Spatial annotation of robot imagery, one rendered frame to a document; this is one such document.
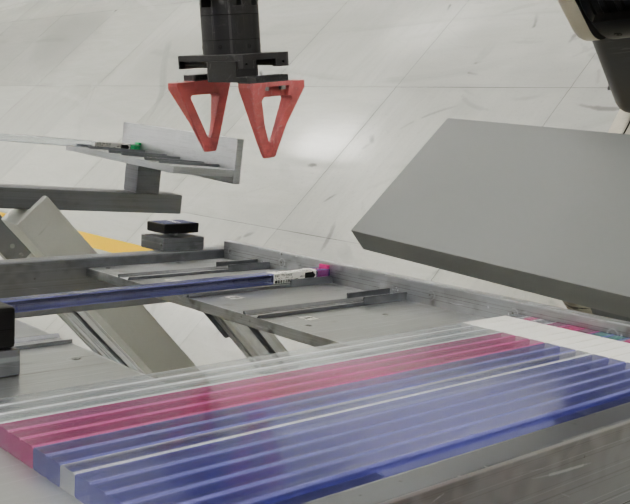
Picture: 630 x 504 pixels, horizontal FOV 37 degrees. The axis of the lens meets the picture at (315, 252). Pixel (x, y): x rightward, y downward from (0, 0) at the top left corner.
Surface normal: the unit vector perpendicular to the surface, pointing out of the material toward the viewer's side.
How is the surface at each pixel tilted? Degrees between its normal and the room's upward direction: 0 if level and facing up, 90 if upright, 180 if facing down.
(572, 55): 0
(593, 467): 90
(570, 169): 0
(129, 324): 90
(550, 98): 0
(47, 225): 90
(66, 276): 90
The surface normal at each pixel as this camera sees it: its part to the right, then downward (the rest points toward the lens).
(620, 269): -0.47, -0.69
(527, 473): 0.67, 0.13
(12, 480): 0.05, -0.99
